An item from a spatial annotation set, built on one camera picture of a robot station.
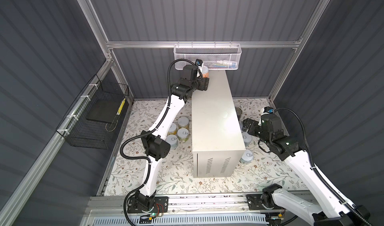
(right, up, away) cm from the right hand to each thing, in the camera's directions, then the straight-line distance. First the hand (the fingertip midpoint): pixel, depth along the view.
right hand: (252, 124), depth 75 cm
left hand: (-26, +26, +7) cm, 38 cm away
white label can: (+3, -10, +16) cm, 19 cm away
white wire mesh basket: (-13, +53, +49) cm, 73 cm away
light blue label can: (-43, -12, +16) cm, 47 cm away
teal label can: (0, -20, +9) cm, 22 cm away
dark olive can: (0, +6, +24) cm, 25 cm away
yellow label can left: (-44, -5, +22) cm, 49 cm away
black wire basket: (-80, +1, -4) cm, 80 cm away
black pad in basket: (-75, +7, -1) cm, 75 cm away
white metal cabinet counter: (-20, -7, -18) cm, 28 cm away
